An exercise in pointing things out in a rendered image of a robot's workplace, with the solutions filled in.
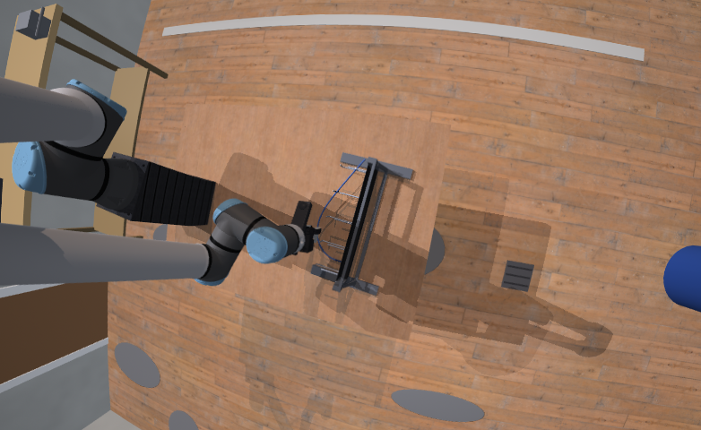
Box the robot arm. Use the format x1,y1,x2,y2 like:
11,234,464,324
0,77,312,286

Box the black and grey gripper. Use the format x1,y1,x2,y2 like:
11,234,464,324
300,225,322,253

